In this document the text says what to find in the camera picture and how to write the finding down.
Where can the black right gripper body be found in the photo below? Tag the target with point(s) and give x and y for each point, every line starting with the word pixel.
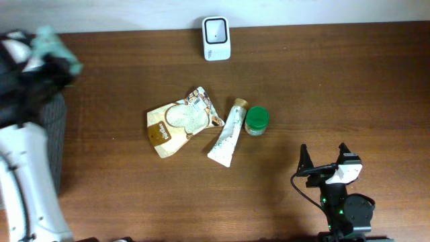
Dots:
pixel 318 180

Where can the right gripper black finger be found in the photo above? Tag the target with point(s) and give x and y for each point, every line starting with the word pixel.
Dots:
pixel 346 157
pixel 305 163

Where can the green lid jar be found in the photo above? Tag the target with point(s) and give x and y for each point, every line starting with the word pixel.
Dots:
pixel 256 121

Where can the white bamboo print tube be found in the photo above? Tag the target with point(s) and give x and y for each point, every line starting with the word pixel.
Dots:
pixel 224 147

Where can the beige brown snack pouch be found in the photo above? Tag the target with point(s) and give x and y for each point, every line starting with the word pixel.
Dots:
pixel 172 125

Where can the teal snack packet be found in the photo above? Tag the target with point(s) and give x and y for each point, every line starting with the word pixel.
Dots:
pixel 47 42

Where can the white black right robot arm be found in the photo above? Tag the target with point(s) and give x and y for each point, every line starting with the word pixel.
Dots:
pixel 348 215

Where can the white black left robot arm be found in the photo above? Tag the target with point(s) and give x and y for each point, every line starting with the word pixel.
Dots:
pixel 34 70

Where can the white barcode scanner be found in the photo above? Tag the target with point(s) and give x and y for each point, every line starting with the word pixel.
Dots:
pixel 216 38

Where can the grey mesh basket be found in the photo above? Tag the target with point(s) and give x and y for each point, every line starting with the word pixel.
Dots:
pixel 54 117

